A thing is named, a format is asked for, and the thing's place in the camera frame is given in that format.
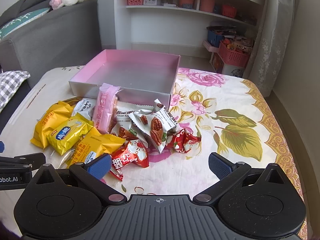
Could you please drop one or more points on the grey sofa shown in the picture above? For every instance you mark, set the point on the grey sofa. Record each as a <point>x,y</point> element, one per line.
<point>50,42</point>

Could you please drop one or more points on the white printed carton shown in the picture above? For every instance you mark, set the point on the white printed carton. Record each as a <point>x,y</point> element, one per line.
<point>228,70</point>

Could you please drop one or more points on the patterned sheer curtain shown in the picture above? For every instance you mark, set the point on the patterned sheer curtain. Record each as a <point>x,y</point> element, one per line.
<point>270,42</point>

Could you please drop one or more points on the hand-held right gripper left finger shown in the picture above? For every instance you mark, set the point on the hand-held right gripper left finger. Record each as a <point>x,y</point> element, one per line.
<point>100,166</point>

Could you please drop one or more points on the pink flat tray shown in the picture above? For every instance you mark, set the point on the pink flat tray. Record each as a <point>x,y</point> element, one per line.
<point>210,47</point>

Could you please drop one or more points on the plain yellow snack packet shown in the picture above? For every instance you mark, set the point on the plain yellow snack packet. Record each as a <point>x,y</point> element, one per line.
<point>47,125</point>

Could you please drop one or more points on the pink snack packet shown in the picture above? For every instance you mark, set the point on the pink snack packet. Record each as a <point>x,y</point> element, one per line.
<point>106,110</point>

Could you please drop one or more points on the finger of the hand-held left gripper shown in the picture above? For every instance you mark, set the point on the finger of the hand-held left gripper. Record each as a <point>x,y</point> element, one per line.
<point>32,158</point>
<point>1,147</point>

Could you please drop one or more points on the blue storage box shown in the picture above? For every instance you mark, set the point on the blue storage box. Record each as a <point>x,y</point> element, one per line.
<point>213,38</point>

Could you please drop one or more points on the yellow packet with brown print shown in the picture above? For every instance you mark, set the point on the yellow packet with brown print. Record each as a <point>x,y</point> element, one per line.
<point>97,145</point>

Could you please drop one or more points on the large pink storage basket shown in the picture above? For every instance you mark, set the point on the large pink storage basket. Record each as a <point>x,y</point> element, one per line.
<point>233,56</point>

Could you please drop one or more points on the white packet with black print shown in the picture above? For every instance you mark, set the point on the white packet with black print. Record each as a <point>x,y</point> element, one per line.
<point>83,107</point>

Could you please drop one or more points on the teal patterned pillow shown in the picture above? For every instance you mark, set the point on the teal patterned pillow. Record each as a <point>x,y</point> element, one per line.
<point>20,22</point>

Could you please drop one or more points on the yellow packet with blue label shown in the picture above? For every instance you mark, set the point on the yellow packet with blue label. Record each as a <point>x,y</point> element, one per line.
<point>67,133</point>

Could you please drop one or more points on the white shelf unit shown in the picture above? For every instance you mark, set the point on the white shelf unit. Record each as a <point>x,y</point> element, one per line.
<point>160,27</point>

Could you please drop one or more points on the small red basket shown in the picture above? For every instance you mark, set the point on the small red basket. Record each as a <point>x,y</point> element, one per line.
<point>229,11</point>

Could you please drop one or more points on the gold stick packet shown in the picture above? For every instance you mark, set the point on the gold stick packet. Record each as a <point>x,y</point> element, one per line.
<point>71,100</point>

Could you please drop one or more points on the grey checkered cloth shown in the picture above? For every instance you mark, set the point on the grey checkered cloth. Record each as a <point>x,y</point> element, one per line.
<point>10,85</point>

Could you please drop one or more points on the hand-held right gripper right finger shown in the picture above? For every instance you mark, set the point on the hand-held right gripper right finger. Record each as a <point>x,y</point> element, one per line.
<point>220,166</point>

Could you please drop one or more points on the white pecan snack packet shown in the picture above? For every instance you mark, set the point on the white pecan snack packet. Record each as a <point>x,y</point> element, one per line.
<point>168,115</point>
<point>155,127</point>
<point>123,120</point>

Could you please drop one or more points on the red candy packet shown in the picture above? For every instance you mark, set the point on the red candy packet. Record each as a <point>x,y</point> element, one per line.
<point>182,140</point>
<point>132,155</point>

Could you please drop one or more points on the small white labelled box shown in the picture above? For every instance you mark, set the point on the small white labelled box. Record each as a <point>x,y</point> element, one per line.
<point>150,1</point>

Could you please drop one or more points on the clear-wrapped cream pastry packet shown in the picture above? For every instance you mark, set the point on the clear-wrapped cream pastry packet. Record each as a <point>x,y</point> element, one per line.
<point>62,158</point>

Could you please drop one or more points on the pink cardboard box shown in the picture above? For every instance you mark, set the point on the pink cardboard box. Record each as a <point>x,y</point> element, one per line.
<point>130,67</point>

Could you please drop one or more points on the floral tablecloth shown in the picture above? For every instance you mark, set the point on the floral tablecloth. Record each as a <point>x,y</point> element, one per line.
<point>225,92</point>

